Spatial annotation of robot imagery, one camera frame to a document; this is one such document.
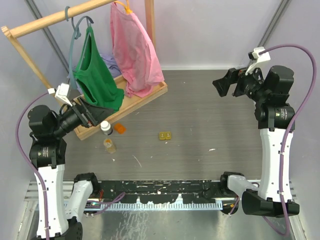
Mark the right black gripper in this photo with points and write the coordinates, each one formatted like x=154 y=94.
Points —
x=233 y=76

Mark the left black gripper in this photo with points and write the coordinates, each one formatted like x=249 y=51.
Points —
x=95 y=114

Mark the yellow two-compartment pill box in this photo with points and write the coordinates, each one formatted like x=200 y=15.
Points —
x=165 y=135

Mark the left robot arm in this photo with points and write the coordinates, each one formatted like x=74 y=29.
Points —
x=59 y=220

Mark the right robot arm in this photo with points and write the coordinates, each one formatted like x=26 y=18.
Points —
x=273 y=114

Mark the white-capped dark pill bottle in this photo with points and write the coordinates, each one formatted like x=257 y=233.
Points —
x=106 y=128

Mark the orange pill box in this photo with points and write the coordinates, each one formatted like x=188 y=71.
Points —
x=121 y=129

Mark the clear amber pill bottle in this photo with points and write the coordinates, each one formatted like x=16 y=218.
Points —
x=109 y=146

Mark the green tank top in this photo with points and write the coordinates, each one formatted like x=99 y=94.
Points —
x=95 y=79

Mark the lavender cloth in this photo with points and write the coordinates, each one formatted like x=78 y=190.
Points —
x=111 y=64

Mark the pink shirt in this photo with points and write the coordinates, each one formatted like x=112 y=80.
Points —
x=134 y=53

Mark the grey-blue clothes hanger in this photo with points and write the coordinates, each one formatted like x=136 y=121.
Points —
x=75 y=35

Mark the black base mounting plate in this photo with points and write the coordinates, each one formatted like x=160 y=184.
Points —
x=164 y=191

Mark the orange clothes hanger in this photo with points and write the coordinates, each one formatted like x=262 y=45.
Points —
x=125 y=5

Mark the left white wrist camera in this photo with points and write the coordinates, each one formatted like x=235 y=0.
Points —
x=61 y=93

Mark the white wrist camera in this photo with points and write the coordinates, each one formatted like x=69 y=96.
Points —
x=257 y=57
x=61 y=93

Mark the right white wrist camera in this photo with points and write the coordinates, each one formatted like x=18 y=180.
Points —
x=257 y=57

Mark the white slotted cable duct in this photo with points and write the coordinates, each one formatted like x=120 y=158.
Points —
x=176 y=206

